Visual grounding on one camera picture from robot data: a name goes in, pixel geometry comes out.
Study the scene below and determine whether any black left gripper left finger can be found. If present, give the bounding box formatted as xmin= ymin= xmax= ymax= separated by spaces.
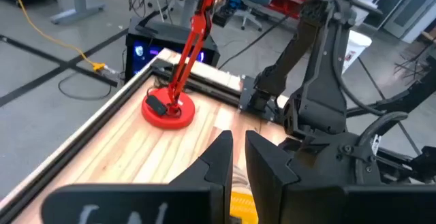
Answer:
xmin=40 ymin=129 xmax=234 ymax=224

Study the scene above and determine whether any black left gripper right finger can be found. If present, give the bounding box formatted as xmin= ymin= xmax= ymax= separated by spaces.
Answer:
xmin=245 ymin=130 xmax=436 ymax=224

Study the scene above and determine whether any small white cable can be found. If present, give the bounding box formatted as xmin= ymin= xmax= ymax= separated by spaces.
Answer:
xmin=232 ymin=164 xmax=253 ymax=197

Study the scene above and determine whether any yellow plastic basket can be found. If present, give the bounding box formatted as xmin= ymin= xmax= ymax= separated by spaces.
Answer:
xmin=230 ymin=190 xmax=259 ymax=224

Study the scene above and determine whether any red desk lamp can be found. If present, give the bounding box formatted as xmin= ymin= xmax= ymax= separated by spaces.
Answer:
xmin=140 ymin=0 xmax=223 ymax=131

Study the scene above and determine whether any black lamp power adapter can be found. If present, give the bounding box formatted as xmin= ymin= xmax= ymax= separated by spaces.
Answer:
xmin=145 ymin=94 xmax=168 ymax=117

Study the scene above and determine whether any white bucket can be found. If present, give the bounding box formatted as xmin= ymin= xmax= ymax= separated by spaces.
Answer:
xmin=341 ymin=29 xmax=373 ymax=76

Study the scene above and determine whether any black computer tower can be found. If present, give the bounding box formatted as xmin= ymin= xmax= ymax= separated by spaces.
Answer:
xmin=124 ymin=15 xmax=221 ymax=82

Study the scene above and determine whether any black looped floor cable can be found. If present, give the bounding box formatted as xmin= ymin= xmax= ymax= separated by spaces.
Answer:
xmin=57 ymin=69 xmax=114 ymax=101

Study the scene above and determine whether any yellow extension cord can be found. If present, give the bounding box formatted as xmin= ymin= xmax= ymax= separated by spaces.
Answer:
xmin=8 ymin=0 xmax=107 ymax=74

